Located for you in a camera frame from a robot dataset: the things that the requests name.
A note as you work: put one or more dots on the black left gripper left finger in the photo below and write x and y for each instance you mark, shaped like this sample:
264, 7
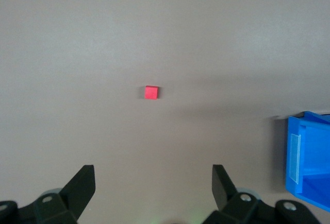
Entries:
64, 203

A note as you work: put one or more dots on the blue plastic storage bin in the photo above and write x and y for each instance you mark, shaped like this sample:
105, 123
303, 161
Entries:
312, 152

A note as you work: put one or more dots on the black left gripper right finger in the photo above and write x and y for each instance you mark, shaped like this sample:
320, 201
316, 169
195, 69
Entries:
239, 206

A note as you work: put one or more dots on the small red cube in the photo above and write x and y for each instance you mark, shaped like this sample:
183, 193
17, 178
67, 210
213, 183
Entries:
151, 92

